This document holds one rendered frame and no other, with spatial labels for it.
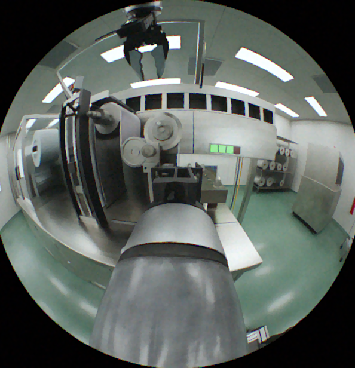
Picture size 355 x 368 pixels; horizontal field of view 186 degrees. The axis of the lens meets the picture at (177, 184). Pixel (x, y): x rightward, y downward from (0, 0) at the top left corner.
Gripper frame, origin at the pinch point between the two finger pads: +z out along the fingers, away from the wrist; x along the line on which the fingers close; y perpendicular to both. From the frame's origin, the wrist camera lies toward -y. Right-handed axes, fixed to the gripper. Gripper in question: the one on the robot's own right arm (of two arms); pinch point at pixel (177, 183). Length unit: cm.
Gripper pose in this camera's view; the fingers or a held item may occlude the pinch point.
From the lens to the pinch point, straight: 29.4
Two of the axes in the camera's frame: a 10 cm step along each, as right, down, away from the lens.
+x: -10.0, -0.1, 0.2
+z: 0.2, -3.4, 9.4
